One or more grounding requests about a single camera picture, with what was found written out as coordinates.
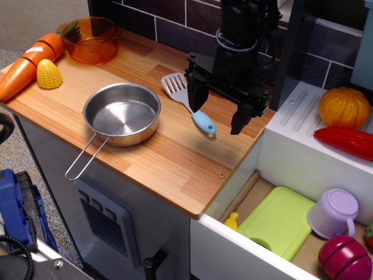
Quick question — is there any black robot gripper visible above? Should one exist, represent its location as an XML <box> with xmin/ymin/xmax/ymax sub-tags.
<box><xmin>185</xmin><ymin>38</ymin><xmax>271</xmax><ymax>135</ymax></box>

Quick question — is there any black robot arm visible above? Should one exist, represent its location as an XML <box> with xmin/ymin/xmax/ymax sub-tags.
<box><xmin>185</xmin><ymin>1</ymin><xmax>282</xmax><ymax>135</ymax></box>

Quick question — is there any stainless steel pan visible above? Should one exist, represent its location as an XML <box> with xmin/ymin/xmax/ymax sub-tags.
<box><xmin>65</xmin><ymin>83</ymin><xmax>161</xmax><ymax>181</ymax></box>

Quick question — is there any white toy sink unit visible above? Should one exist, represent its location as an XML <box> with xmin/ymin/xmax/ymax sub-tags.
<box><xmin>190</xmin><ymin>82</ymin><xmax>372</xmax><ymax>279</ymax></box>

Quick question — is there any small yellow toy piece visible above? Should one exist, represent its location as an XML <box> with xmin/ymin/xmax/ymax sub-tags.
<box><xmin>224</xmin><ymin>212</ymin><xmax>239</xmax><ymax>232</ymax></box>

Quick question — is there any orange toy pumpkin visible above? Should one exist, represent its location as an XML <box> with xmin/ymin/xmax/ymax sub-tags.
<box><xmin>318</xmin><ymin>87</ymin><xmax>371</xmax><ymax>130</ymax></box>

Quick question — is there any green plastic cutting board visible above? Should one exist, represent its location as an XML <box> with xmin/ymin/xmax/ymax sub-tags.
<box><xmin>238</xmin><ymin>186</ymin><xmax>315</xmax><ymax>261</ymax></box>

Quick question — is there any orange transparent plastic pot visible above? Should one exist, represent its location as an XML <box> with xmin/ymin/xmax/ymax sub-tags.
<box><xmin>57</xmin><ymin>16</ymin><xmax>119</xmax><ymax>65</ymax></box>

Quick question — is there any red toy chili pepper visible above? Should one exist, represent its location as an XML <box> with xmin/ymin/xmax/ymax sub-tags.
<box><xmin>314</xmin><ymin>127</ymin><xmax>372</xmax><ymax>161</ymax></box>

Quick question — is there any purple plastic cup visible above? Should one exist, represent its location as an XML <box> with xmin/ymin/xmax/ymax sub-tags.
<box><xmin>308</xmin><ymin>188</ymin><xmax>358</xmax><ymax>239</ymax></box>

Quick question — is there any yellow toy corn piece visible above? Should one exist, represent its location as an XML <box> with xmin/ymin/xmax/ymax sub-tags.
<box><xmin>37</xmin><ymin>59</ymin><xmax>63</xmax><ymax>89</ymax></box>

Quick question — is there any grey toy oven door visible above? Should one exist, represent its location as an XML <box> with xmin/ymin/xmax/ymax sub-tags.
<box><xmin>73</xmin><ymin>179</ymin><xmax>140</xmax><ymax>269</ymax></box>

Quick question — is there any red toy strawberry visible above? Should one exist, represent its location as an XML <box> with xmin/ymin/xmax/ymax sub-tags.
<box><xmin>365</xmin><ymin>220</ymin><xmax>373</xmax><ymax>248</ymax></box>

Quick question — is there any magenta toy onion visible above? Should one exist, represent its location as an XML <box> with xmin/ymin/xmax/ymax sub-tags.
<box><xmin>318</xmin><ymin>235</ymin><xmax>372</xmax><ymax>279</ymax></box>

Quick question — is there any orange toy carrot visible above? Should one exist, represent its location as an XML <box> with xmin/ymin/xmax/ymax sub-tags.
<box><xmin>1</xmin><ymin>33</ymin><xmax>65</xmax><ymax>103</ymax></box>

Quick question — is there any blue clamp tool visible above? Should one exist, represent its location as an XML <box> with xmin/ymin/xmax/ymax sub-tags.
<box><xmin>1</xmin><ymin>169</ymin><xmax>58</xmax><ymax>251</ymax></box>

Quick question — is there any grey spatula with blue handle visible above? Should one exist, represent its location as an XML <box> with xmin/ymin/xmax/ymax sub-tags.
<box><xmin>161</xmin><ymin>72</ymin><xmax>217</xmax><ymax>135</ymax></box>

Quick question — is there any black oven door handle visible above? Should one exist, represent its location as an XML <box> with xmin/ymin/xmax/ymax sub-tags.
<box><xmin>143</xmin><ymin>249</ymin><xmax>167</xmax><ymax>280</ymax></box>

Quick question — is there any black coiled cable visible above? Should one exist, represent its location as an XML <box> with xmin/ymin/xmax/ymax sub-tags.
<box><xmin>0</xmin><ymin>234</ymin><xmax>34</xmax><ymax>280</ymax></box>

